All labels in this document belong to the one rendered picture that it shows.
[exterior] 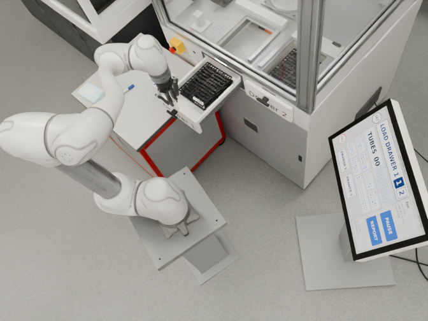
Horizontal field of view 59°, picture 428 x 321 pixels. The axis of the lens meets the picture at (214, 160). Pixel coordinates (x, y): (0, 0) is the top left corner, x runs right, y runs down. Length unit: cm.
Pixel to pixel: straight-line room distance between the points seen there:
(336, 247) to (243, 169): 80
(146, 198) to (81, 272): 134
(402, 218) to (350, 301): 115
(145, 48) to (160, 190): 55
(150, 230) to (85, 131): 82
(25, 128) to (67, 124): 12
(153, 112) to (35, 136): 107
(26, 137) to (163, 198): 61
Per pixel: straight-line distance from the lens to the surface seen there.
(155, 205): 155
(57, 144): 109
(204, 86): 195
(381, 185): 145
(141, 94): 222
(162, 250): 175
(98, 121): 113
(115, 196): 160
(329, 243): 246
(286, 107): 179
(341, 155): 160
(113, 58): 155
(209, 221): 173
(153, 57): 151
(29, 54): 415
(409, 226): 137
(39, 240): 304
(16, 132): 120
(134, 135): 208
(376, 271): 246
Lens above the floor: 241
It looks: 61 degrees down
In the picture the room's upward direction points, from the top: 22 degrees counter-clockwise
